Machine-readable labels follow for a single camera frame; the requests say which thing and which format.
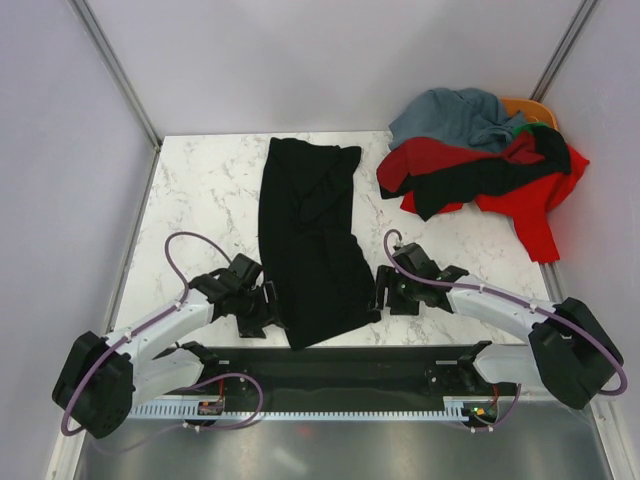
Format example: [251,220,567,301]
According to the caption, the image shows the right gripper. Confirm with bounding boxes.
[366,264,420,316]

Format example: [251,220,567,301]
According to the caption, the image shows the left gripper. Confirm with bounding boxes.
[233,281,287,339]

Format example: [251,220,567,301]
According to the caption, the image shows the black t-shirt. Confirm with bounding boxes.
[258,138,381,350]
[376,126,571,220]

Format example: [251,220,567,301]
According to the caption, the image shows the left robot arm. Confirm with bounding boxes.
[52,254,280,439]

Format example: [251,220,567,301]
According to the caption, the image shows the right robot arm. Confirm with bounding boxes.
[374,243,628,410]

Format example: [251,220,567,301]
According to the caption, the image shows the black t-shirt in pile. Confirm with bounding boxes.
[376,126,571,220]

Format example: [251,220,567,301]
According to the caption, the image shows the grey-blue t-shirt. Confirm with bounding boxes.
[389,88,526,153]

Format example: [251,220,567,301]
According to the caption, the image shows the green garment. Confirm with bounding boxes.
[513,121,549,138]

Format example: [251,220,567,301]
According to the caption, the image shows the orange basket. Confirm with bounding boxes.
[501,97,558,130]

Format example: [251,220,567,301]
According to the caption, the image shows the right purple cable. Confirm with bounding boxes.
[382,228,629,434]

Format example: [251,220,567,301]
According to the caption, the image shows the purple cable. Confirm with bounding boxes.
[59,230,265,454]
[382,228,629,434]

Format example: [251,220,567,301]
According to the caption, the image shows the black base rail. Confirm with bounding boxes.
[192,346,516,412]

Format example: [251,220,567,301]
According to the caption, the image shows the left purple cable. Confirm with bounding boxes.
[59,230,265,454]

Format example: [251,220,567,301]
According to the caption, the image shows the white cable duct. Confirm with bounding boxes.
[128,396,497,422]

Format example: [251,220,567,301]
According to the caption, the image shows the aluminium extrusion frame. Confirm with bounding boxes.
[47,279,640,480]

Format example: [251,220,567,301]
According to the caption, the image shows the left aluminium corner post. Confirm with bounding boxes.
[68,0,162,152]

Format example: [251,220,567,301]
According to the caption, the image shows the aluminium corner post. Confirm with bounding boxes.
[529,0,601,102]
[68,0,162,152]

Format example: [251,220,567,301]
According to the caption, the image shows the right aluminium corner post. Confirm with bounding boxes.
[529,0,601,102]

